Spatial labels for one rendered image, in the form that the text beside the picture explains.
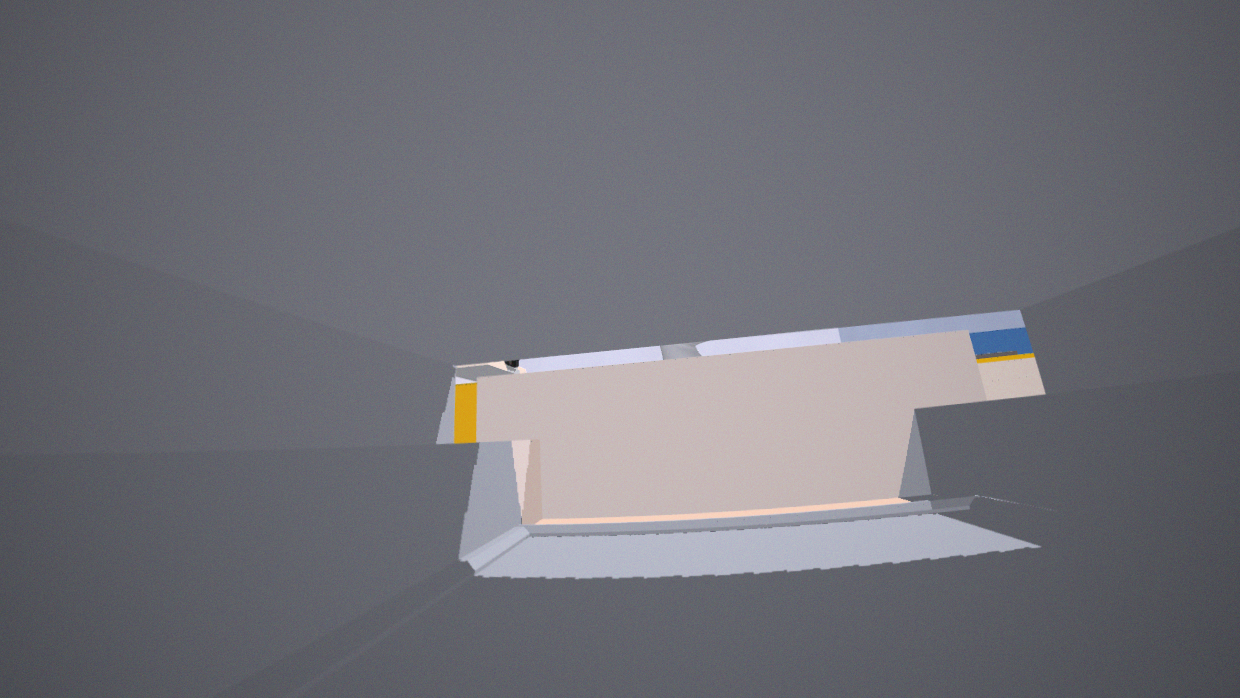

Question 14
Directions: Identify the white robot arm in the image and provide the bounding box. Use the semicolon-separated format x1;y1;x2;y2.
660;341;707;360

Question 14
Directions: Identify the blue open-top bin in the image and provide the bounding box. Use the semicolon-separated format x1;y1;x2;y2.
968;327;1033;355

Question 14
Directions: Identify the yellow open-top bin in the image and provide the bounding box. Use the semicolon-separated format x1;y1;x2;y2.
454;383;477;443

